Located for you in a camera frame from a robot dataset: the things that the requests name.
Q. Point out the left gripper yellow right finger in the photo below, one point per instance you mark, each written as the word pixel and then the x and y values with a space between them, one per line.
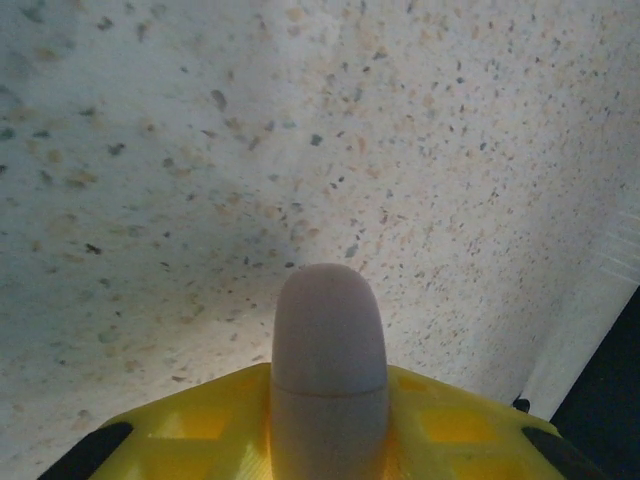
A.
pixel 450 440

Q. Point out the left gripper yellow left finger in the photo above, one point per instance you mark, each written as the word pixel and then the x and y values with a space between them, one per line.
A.
pixel 200 440

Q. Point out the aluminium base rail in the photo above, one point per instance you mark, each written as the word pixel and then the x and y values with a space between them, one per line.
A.
pixel 600 300

